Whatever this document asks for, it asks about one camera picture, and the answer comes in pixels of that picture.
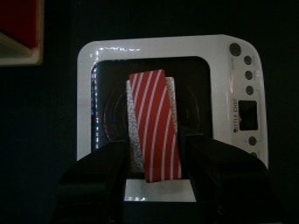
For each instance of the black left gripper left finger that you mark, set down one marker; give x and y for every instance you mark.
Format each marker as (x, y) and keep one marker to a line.
(94, 180)

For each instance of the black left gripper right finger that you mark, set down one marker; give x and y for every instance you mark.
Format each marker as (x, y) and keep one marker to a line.
(230, 180)

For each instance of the red striped salmon sushi toy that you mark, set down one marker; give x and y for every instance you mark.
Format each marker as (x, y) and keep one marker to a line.
(155, 125)

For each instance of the white toy induction cooktop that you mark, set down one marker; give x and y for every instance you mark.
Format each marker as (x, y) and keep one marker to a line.
(218, 87)

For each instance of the red wooden toy box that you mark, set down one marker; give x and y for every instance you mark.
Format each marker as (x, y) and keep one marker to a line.
(19, 32)

